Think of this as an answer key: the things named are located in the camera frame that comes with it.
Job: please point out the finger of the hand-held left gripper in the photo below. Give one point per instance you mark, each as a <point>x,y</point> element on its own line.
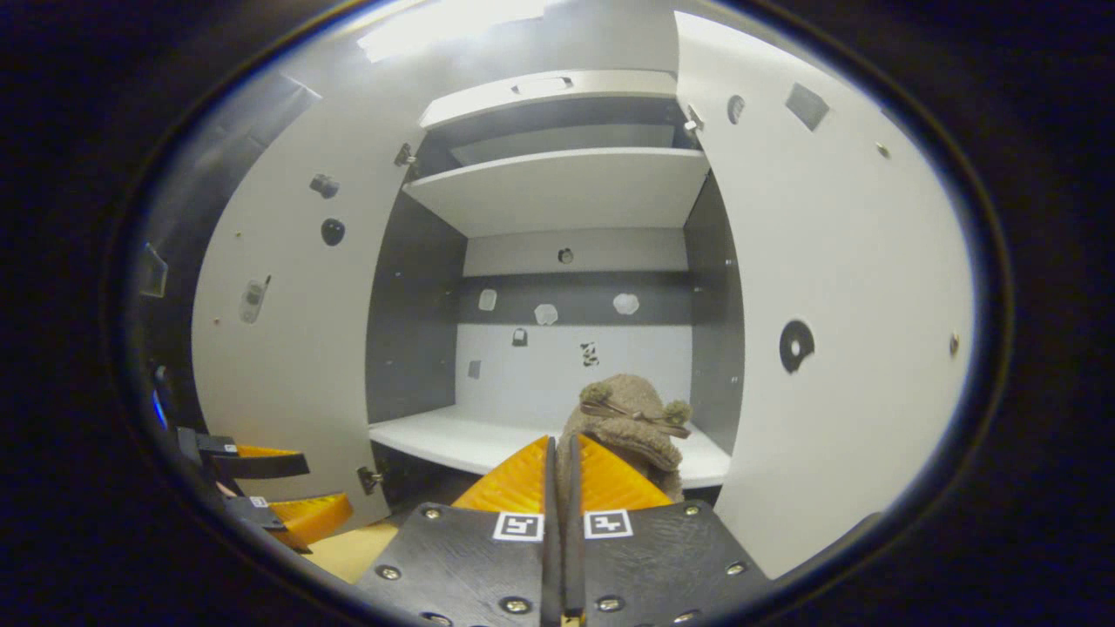
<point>253,514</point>
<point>261,466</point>

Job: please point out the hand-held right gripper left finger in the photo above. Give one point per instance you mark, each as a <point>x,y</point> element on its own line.
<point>550,566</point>

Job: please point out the brown fuzzy shoe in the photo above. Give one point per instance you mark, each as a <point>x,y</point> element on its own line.
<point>627,435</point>

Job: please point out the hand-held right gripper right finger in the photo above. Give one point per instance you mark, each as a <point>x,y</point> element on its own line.
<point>572,566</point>

